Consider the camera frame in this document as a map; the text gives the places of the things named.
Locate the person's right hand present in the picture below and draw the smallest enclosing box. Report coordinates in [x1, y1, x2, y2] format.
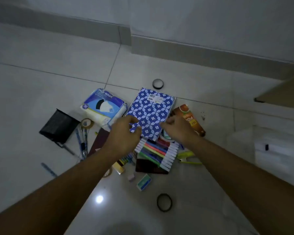
[160, 115, 199, 145]

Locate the person's left hand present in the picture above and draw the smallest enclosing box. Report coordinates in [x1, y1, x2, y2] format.
[107, 116, 142, 157]

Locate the blue white patterned notebook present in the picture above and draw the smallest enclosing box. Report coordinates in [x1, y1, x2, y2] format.
[126, 88, 176, 141]

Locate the person's left forearm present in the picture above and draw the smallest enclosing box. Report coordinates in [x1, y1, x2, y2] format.
[0, 148, 118, 235]

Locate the person's right forearm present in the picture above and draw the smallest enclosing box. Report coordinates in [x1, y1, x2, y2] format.
[192, 137, 294, 235]

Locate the white green tape roll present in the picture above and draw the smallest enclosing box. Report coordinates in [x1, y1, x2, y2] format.
[162, 130, 174, 143]

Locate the set of coloured markers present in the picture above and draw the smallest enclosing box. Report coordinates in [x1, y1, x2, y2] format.
[134, 137, 180, 172]

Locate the bundle of coloured crayons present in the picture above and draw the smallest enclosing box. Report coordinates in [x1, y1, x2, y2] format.
[120, 154, 137, 166]

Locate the orange brown carton box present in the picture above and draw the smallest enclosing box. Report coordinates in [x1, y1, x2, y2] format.
[172, 104, 206, 137]

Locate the dark red wallet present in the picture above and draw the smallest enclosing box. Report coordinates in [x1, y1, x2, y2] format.
[135, 158, 169, 175]

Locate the yellow green stapler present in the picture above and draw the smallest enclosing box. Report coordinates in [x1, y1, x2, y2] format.
[176, 150, 203, 166]

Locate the dark red booklet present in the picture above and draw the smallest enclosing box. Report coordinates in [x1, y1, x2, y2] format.
[87, 128, 111, 157]

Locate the small yellow box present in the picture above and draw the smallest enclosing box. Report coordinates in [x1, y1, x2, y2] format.
[112, 162, 126, 175]

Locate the blue white face mask box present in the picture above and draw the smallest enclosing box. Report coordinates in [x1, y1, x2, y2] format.
[81, 88, 127, 132]

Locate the small green blue box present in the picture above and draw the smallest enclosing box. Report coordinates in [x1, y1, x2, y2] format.
[136, 174, 152, 192]

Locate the clear adhesive tape roll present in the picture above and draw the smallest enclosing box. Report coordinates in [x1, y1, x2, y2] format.
[81, 118, 94, 129]

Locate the bunch of blue pens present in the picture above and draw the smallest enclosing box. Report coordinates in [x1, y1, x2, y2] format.
[75, 127, 89, 160]

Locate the black pen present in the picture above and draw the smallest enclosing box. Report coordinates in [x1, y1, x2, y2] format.
[56, 141, 77, 156]

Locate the black mesh pen holder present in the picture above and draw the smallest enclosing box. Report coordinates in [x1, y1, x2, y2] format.
[39, 109, 81, 145]

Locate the single blue pen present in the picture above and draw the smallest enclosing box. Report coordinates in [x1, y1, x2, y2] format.
[41, 163, 58, 178]

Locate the white cabinet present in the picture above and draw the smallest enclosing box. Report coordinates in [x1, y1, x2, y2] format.
[253, 125, 294, 192]

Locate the wooden door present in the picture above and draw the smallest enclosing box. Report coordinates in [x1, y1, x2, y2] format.
[254, 70, 294, 111]

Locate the black rubber ring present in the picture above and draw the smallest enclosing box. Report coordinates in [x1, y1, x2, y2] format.
[156, 193, 173, 213]

